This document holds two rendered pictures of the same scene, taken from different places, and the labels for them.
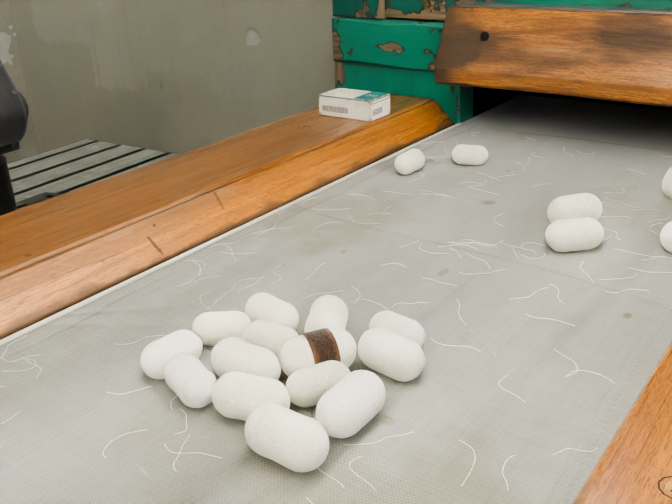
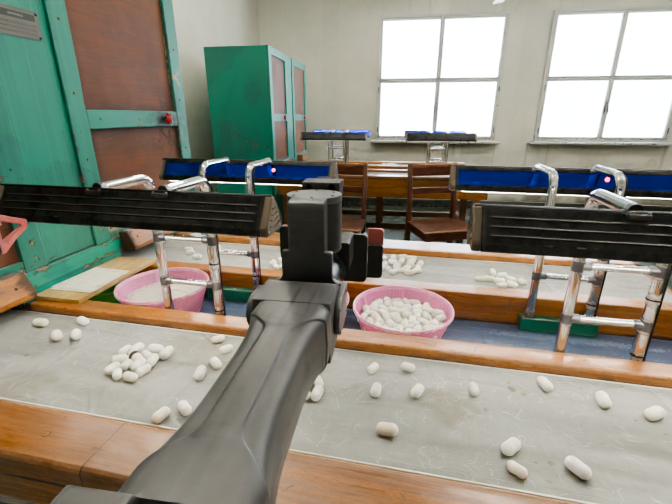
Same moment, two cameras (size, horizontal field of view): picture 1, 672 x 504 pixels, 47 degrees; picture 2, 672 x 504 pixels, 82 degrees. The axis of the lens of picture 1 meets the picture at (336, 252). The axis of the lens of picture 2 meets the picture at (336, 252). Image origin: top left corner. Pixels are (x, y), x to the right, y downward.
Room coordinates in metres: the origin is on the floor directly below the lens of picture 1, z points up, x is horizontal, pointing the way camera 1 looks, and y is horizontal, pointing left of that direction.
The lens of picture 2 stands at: (0.22, 0.85, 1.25)
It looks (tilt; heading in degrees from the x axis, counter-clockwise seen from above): 19 degrees down; 245
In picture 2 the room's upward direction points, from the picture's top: straight up
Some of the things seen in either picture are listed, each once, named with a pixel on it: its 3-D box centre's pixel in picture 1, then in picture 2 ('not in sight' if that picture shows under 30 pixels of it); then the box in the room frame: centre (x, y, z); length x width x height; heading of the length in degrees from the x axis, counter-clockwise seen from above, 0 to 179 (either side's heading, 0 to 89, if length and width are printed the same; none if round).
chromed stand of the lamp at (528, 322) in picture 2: not in sight; (561, 247); (-0.79, 0.18, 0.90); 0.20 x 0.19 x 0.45; 143
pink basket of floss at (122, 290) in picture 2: not in sight; (165, 297); (0.25, -0.35, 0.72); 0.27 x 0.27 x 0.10
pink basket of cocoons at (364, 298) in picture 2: not in sight; (401, 321); (-0.33, 0.08, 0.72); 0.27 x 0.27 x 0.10
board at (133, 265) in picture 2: not in sight; (101, 276); (0.42, -0.48, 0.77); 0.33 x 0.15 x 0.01; 53
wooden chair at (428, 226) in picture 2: not in sight; (439, 224); (-1.72, -1.46, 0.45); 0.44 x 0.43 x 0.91; 167
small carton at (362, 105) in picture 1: (354, 104); not in sight; (0.73, -0.02, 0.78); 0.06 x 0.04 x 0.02; 53
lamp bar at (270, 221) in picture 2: not in sight; (129, 206); (0.28, -0.02, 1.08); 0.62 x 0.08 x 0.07; 143
